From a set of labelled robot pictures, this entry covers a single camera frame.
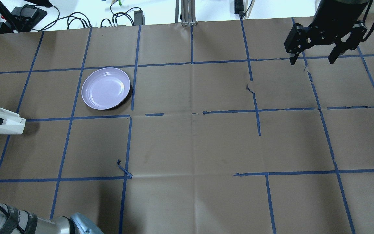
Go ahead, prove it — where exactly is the aluminium frame post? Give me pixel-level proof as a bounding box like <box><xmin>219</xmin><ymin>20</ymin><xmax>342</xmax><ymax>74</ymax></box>
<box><xmin>175</xmin><ymin>0</ymin><xmax>197</xmax><ymax>27</ymax></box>

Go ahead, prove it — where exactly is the black power adapter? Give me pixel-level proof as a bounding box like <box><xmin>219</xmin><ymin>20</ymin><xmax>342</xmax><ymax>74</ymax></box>
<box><xmin>133</xmin><ymin>9</ymin><xmax>145</xmax><ymax>25</ymax></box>

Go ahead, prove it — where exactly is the white angular cup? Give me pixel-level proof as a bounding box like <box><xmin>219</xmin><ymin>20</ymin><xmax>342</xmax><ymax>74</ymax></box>
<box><xmin>0</xmin><ymin>108</ymin><xmax>26</xmax><ymax>135</ymax></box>

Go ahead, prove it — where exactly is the lavender plate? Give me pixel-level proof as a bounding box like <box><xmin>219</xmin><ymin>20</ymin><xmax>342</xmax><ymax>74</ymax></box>
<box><xmin>81</xmin><ymin>68</ymin><xmax>131</xmax><ymax>111</ymax></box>

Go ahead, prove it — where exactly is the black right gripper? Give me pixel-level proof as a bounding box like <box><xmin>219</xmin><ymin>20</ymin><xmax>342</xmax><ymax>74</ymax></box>
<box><xmin>284</xmin><ymin>0</ymin><xmax>368</xmax><ymax>66</ymax></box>

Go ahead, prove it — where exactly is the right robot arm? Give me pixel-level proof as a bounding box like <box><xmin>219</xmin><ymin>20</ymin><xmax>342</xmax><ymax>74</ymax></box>
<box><xmin>284</xmin><ymin>0</ymin><xmax>374</xmax><ymax>65</ymax></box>

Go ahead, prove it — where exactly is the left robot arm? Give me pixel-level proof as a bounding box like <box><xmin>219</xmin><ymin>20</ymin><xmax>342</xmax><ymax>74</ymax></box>
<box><xmin>0</xmin><ymin>108</ymin><xmax>102</xmax><ymax>234</ymax></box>

